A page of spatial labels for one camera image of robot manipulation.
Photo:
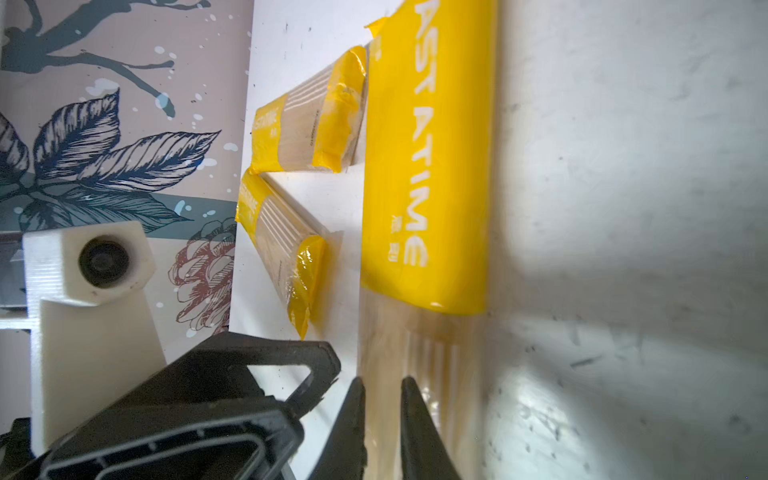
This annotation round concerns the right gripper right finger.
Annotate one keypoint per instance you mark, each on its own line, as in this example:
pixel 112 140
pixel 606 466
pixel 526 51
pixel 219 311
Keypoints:
pixel 423 454

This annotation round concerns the yellow pasta bag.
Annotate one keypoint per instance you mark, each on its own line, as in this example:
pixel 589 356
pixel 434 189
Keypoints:
pixel 425 233
pixel 290 249
pixel 314 126

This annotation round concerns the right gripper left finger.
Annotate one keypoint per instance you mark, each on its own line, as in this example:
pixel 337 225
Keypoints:
pixel 344 455

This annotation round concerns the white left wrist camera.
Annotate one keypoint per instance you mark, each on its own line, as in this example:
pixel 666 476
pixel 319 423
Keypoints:
pixel 93 338

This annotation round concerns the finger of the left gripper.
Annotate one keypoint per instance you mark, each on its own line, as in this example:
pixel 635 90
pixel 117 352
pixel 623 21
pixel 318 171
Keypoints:
pixel 218 368
pixel 248 438

